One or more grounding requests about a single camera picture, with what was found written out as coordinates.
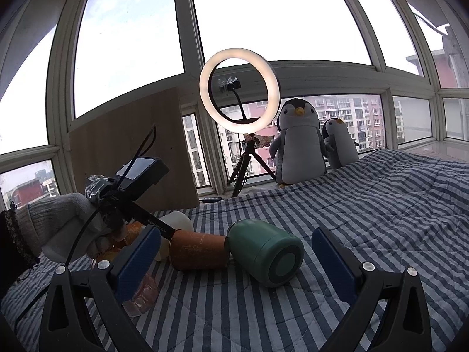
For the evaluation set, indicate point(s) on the white ring light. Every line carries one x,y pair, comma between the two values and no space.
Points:
267,73

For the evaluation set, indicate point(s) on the orange patterned paper cup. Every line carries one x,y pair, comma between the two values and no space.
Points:
194,252

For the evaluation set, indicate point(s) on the blue striped quilt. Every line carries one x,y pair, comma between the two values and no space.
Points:
392,208

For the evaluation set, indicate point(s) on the large grey penguin plush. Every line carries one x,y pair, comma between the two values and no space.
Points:
298,150

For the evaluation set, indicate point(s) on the wooden board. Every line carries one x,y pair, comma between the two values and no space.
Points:
104,145

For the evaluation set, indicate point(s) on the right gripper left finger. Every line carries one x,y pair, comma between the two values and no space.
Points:
66,323

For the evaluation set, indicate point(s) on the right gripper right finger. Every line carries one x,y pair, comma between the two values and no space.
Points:
405,323

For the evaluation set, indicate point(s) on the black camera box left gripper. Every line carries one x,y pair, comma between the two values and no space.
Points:
145,172

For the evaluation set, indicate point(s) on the left hand white glove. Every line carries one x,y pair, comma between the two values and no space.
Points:
50,226

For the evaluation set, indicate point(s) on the small grey penguin plush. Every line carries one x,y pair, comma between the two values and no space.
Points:
340,147

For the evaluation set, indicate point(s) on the orange tea drink bottle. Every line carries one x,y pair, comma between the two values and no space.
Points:
143,299

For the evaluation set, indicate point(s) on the black power strip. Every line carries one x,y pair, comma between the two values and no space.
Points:
209,200

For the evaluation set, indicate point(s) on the white plastic cup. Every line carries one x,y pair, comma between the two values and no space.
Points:
177,220

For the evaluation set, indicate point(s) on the green thermos bottle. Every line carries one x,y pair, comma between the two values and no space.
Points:
269,254

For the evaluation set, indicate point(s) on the black tripod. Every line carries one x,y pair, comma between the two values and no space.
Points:
239,175

